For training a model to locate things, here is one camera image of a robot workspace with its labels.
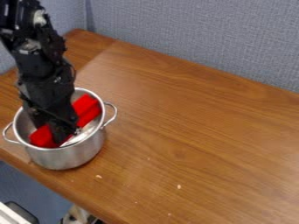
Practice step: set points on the white and black floor object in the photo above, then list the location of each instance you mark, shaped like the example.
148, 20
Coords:
79, 216

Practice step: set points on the red rectangular block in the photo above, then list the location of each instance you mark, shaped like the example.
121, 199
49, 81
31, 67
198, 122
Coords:
89, 110

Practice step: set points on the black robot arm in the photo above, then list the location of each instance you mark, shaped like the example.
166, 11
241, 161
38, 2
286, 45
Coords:
26, 28

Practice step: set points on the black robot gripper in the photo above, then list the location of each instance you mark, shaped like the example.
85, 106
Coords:
46, 77

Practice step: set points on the black and white chair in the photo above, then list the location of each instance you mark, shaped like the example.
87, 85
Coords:
14, 214

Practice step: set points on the stainless steel pot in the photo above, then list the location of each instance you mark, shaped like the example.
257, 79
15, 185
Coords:
81, 148

